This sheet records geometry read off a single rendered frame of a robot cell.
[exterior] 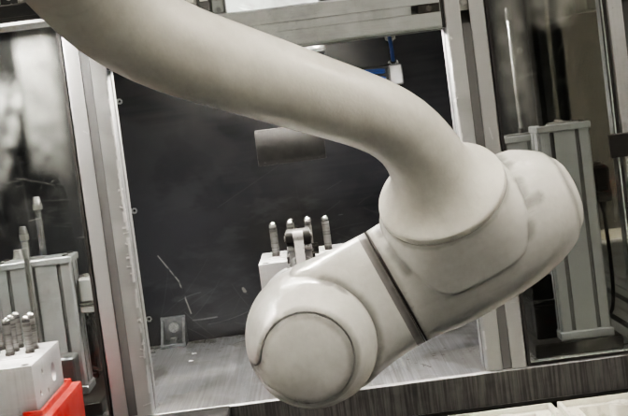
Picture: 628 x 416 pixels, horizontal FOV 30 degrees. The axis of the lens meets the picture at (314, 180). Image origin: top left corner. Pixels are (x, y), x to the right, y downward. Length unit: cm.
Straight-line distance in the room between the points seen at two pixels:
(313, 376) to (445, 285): 12
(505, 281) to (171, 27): 35
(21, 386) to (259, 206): 65
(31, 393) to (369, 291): 39
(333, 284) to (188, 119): 84
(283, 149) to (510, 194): 60
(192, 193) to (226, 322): 20
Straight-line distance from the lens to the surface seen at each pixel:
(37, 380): 117
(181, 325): 173
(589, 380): 134
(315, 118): 80
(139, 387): 132
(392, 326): 91
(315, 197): 171
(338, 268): 91
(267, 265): 126
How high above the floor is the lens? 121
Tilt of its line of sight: 3 degrees down
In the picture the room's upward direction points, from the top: 7 degrees counter-clockwise
